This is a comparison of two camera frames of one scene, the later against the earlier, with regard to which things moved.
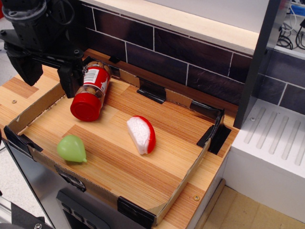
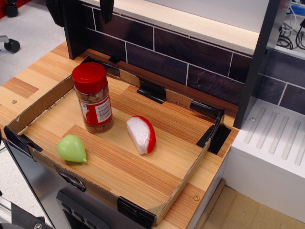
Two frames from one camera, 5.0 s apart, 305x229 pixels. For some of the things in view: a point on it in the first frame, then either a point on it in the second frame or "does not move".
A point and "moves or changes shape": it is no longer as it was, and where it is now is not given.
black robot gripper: (40, 28) → (56, 8)
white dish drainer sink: (267, 161) does not move
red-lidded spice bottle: (86, 106) moves or changes shape
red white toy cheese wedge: (142, 134) does not move
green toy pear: (71, 148) does not move
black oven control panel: (80, 210) does not move
